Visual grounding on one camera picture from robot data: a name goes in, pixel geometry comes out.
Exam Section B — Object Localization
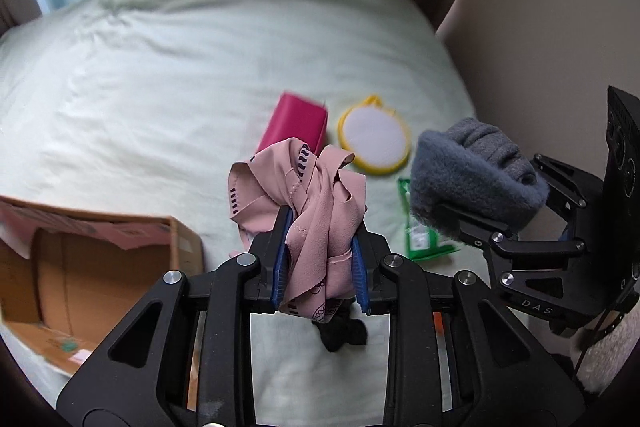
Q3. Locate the black fabric scrunchie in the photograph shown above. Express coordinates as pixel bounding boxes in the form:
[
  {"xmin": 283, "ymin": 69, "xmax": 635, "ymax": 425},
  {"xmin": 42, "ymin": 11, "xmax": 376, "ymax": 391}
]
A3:
[{"xmin": 312, "ymin": 299, "xmax": 368, "ymax": 353}]

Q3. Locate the grey fleece cloth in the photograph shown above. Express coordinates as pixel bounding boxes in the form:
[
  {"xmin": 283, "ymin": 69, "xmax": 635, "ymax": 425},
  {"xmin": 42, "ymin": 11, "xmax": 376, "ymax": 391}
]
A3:
[{"xmin": 409, "ymin": 117, "xmax": 549, "ymax": 236}]

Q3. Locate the pink fabric face mask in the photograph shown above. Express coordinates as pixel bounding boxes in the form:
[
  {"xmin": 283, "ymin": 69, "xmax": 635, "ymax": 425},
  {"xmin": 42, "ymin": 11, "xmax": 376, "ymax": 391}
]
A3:
[{"xmin": 228, "ymin": 138, "xmax": 367, "ymax": 323}]

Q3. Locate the magenta leather pouch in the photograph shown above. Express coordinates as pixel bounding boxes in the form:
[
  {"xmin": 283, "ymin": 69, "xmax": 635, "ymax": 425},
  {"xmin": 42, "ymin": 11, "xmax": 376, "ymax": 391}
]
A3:
[{"xmin": 257, "ymin": 92, "xmax": 329, "ymax": 155}]

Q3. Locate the yellow rimmed white mesh pad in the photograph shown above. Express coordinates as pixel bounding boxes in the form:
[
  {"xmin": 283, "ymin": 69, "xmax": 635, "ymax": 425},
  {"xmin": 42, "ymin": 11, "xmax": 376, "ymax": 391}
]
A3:
[{"xmin": 336, "ymin": 95, "xmax": 411, "ymax": 176}]

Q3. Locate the green wrapped packet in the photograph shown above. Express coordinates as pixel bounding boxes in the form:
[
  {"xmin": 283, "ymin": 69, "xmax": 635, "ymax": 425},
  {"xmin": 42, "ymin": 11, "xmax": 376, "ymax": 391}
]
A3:
[{"xmin": 397, "ymin": 178, "xmax": 459, "ymax": 261}]

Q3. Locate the pale green bed sheet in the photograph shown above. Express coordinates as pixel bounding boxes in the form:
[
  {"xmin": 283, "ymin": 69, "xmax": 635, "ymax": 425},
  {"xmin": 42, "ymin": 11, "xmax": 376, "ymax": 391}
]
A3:
[{"xmin": 0, "ymin": 0, "xmax": 494, "ymax": 426}]

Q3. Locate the cardboard box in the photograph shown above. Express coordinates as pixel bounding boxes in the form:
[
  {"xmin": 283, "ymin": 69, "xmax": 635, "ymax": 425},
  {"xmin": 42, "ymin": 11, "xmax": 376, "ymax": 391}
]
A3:
[{"xmin": 0, "ymin": 194, "xmax": 205, "ymax": 377}]

